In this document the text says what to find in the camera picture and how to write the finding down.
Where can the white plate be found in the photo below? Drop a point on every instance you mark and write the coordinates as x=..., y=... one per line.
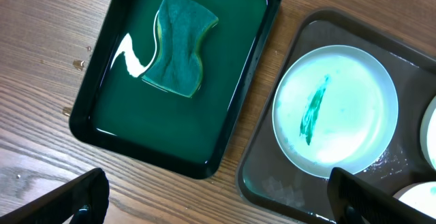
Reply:
x=427, y=134
x=336, y=106
x=420, y=196

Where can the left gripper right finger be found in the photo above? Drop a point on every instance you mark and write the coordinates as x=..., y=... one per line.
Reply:
x=353, y=200

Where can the dark green water tray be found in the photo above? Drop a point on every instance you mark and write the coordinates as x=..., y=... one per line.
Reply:
x=118, y=110

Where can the green yellow sponge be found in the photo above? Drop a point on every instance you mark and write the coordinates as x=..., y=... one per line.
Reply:
x=181, y=26

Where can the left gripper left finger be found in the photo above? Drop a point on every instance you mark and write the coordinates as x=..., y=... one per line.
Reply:
x=85, y=199

